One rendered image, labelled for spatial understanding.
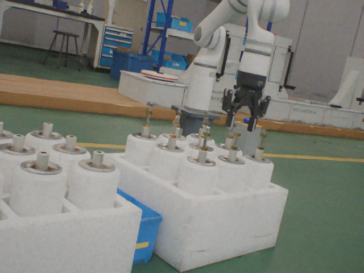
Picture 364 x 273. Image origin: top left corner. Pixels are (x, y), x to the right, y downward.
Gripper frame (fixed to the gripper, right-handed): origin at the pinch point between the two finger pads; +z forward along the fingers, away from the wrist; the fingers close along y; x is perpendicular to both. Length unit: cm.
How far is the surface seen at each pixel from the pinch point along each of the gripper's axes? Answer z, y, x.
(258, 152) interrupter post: 7.4, 9.9, 2.4
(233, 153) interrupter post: 7.6, -1.1, -1.1
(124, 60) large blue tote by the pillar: 12, 125, 446
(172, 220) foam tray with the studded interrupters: 24.1, -18.8, -7.1
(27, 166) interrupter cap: 9, -55, -16
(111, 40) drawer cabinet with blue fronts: -7, 134, 539
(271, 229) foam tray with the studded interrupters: 28.6, 16.3, -3.6
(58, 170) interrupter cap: 9, -50, -17
